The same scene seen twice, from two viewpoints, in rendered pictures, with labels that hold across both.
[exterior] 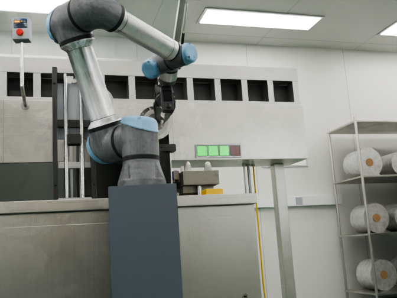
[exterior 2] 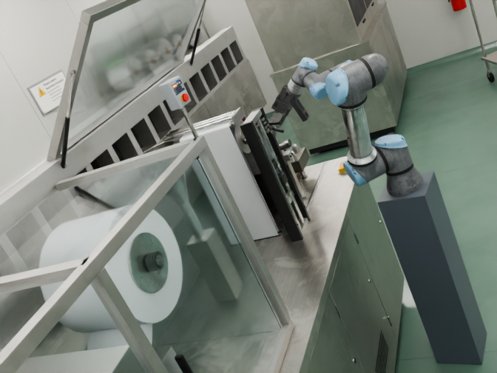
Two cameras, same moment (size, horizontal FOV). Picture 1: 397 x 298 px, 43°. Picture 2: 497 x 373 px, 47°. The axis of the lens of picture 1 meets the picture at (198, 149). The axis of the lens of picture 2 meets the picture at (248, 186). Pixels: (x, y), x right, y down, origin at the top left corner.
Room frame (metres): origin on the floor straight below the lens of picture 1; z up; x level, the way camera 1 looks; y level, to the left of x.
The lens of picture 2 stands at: (0.52, 2.11, 1.99)
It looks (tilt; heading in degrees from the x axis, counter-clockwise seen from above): 21 degrees down; 314
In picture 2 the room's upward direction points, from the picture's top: 25 degrees counter-clockwise
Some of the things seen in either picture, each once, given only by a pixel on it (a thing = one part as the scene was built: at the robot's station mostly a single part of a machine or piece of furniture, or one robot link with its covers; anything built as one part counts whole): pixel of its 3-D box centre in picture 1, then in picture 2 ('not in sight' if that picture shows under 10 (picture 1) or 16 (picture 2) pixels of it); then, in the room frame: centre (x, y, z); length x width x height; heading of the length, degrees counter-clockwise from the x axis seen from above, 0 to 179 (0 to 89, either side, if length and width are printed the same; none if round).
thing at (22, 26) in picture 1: (21, 29); (177, 92); (2.01, 0.72, 1.66); 0.07 x 0.07 x 0.10; 4
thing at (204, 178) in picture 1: (189, 183); (268, 168); (2.34, 0.05, 1.00); 0.40 x 0.16 x 0.06; 17
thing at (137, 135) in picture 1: (138, 136); (392, 152); (1.58, 0.19, 1.07); 0.13 x 0.12 x 0.14; 50
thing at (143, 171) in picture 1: (141, 172); (401, 176); (1.57, 0.18, 0.95); 0.15 x 0.15 x 0.10
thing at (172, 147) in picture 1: (164, 148); not in sight; (2.15, 0.15, 1.13); 0.09 x 0.06 x 0.03; 107
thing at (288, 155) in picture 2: not in sight; (291, 169); (2.09, 0.20, 1.05); 0.06 x 0.05 x 0.31; 17
